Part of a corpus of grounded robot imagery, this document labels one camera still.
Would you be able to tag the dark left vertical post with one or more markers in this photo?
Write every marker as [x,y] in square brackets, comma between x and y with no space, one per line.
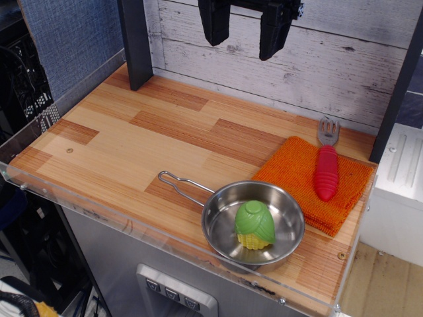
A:
[136,42]

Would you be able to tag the small steel pot with handle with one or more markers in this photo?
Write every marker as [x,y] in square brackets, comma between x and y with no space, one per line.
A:
[218,221]

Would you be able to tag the black crate at left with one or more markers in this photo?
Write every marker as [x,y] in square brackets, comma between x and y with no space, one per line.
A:
[25,91]

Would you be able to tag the fork with red handle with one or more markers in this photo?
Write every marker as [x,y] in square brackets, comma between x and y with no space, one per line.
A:
[326,175]

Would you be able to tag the green and yellow toy corn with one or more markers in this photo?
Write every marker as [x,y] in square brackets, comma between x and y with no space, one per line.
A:
[254,225]

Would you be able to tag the yellow and black object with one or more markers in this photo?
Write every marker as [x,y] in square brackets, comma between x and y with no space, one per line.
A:
[26,306]

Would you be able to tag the white ribbed unit at right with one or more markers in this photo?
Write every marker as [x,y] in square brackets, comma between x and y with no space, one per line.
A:
[393,220]

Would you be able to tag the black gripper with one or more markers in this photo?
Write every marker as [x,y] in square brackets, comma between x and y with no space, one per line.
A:
[274,24]

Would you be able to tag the orange knitted cloth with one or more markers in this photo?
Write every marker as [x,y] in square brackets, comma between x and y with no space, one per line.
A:
[292,168]

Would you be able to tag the dark vertical post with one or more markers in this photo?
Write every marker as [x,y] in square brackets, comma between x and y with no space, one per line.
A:
[397,97]
[136,42]

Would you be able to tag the dark right vertical post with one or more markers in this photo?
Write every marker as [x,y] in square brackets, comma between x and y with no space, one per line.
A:
[397,97]

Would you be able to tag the silver control panel with buttons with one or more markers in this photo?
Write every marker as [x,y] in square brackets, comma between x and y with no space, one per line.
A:
[175,292]

